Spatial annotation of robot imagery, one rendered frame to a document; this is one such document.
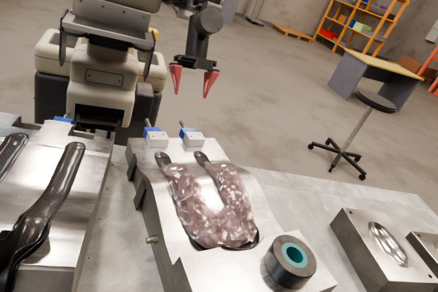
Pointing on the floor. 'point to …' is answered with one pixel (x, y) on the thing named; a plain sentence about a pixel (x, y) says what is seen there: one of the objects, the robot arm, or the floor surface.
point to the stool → (377, 101)
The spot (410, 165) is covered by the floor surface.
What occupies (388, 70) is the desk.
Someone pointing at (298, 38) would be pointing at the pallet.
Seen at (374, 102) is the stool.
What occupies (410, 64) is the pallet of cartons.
